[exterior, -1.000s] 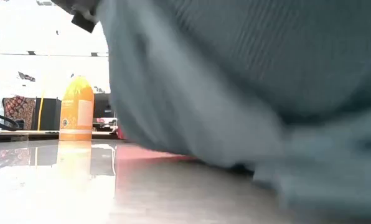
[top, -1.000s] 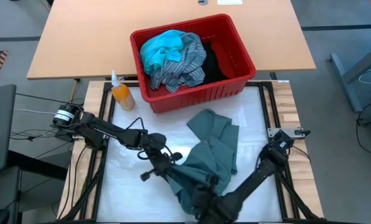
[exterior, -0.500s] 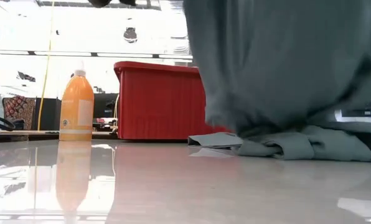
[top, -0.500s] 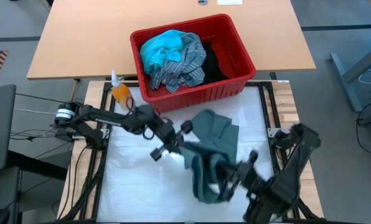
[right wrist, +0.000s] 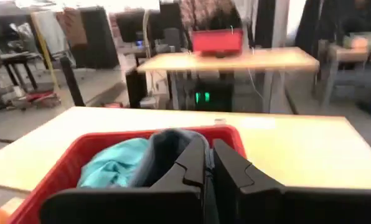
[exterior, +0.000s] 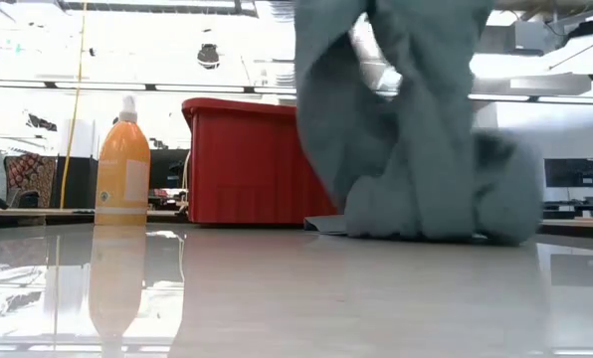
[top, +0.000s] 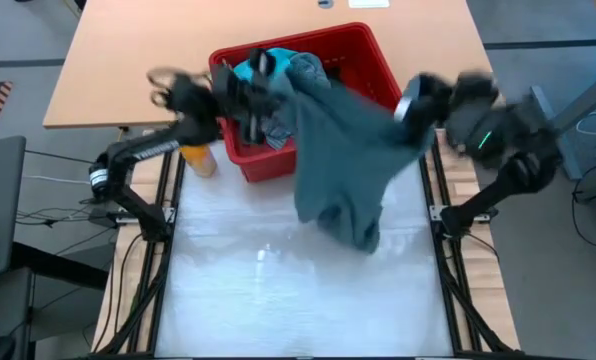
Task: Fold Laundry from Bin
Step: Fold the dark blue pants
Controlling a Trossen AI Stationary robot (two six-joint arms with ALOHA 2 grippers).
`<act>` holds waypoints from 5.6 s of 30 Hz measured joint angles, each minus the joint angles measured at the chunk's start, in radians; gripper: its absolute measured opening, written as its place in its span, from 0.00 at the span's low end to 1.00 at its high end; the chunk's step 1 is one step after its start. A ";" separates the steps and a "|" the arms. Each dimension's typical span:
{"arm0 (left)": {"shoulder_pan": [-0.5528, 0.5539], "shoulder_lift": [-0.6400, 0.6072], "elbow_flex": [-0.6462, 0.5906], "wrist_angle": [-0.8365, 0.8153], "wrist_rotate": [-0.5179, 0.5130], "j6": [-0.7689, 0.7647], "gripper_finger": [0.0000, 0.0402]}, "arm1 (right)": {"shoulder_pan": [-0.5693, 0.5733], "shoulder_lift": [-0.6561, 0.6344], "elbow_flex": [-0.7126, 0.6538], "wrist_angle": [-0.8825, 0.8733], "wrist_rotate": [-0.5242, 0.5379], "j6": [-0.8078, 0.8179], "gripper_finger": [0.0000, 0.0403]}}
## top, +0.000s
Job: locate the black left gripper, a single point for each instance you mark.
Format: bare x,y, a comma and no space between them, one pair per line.
233,95

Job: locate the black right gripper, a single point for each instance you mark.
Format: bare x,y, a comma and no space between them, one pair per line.
420,107

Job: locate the turquoise garment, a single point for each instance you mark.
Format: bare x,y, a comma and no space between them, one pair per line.
284,55

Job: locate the grey-green trousers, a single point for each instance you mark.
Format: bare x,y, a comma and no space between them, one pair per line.
348,165

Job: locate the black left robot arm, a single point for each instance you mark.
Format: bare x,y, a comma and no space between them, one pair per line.
128,150

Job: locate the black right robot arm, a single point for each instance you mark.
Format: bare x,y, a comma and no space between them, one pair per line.
508,175

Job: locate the red plastic laundry bin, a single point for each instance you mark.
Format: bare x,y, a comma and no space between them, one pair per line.
358,55

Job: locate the blue grey striped garment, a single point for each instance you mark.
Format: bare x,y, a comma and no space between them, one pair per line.
310,70

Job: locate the orange spray bottle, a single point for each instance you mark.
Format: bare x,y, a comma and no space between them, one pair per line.
200,160

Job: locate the white paper sheet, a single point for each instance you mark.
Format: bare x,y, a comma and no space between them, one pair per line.
368,3

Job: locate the large tan wooden desk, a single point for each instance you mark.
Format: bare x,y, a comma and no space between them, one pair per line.
143,60

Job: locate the grey metal table leg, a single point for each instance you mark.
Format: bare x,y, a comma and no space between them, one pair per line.
593,95

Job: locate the silver aluminium rail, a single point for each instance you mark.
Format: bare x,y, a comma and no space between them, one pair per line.
435,212
170,215

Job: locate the black aluminium table frame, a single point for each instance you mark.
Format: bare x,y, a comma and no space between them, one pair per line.
448,300

